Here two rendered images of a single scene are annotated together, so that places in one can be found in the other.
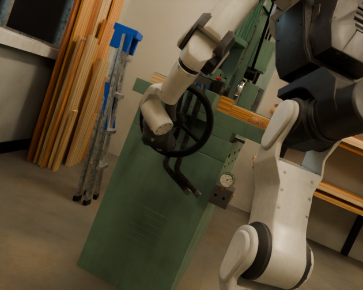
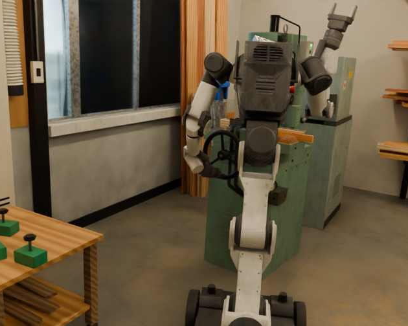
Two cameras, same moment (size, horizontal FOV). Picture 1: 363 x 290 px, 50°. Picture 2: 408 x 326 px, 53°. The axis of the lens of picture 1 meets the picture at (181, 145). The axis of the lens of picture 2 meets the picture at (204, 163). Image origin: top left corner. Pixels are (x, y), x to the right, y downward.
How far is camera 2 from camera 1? 113 cm
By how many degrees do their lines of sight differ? 25
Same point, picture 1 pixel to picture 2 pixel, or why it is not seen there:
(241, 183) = (382, 169)
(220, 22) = (195, 109)
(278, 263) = (247, 235)
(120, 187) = (214, 204)
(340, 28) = (248, 97)
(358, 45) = (263, 103)
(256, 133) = (284, 148)
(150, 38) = not seen: hidden behind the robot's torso
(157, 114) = (192, 162)
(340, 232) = not seen: outside the picture
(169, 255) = not seen: hidden behind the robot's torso
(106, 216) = (212, 224)
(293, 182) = (253, 187)
